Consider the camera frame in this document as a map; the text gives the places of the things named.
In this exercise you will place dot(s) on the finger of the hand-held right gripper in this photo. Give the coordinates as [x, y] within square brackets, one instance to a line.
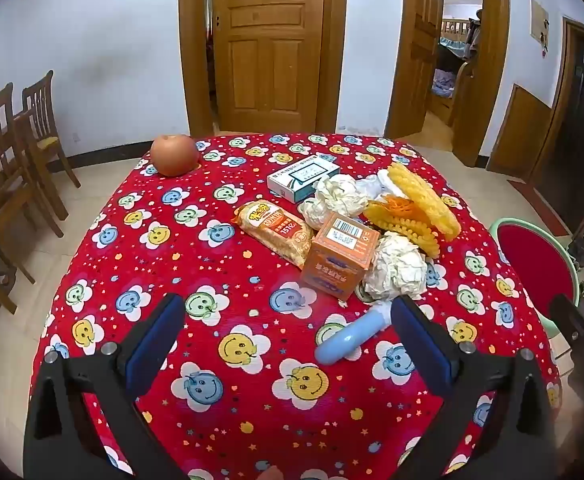
[569, 322]

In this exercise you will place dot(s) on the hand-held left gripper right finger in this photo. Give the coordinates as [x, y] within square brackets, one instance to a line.
[422, 350]

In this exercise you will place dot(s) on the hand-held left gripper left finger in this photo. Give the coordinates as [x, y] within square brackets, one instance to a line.
[154, 345]

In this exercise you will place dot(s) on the light blue curved tube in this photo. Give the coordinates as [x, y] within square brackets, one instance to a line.
[349, 337]

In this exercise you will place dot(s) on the red basin with green rim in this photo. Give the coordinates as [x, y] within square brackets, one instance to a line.
[532, 255]

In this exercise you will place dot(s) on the white paper ball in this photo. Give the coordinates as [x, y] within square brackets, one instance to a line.
[397, 265]
[339, 197]

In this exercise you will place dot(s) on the yellow foam fruit net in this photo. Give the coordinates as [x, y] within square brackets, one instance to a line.
[422, 197]
[407, 232]

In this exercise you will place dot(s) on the orange carton box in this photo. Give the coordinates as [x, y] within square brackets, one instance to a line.
[339, 255]

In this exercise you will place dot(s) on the orange shredded strands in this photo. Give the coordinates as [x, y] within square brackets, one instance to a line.
[394, 205]

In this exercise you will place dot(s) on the orange snack packet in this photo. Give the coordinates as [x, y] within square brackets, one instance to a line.
[272, 230]

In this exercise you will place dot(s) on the white sock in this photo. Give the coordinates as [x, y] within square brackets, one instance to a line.
[379, 182]

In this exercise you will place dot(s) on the white teal medicine box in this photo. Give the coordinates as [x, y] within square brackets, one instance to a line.
[297, 177]

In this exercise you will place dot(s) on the red flower print tablecloth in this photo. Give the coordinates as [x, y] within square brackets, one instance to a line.
[172, 270]

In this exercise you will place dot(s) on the red doormat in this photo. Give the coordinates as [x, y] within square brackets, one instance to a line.
[539, 207]

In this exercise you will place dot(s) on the red apple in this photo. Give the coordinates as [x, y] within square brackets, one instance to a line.
[174, 155]

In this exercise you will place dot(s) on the dark entrance door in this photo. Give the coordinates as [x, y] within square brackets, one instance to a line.
[579, 125]

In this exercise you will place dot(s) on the wooden bed with bedding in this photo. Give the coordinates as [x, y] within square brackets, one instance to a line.
[447, 80]

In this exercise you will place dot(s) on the open wooden panel door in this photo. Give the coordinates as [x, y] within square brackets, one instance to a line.
[417, 50]

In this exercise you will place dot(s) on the closed wooden panel door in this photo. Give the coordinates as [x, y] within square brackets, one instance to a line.
[267, 45]

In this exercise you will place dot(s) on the wooden wall panel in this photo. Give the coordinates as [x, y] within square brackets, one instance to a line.
[517, 135]

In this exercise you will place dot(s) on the beige wall box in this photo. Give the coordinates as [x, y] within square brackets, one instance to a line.
[539, 17]

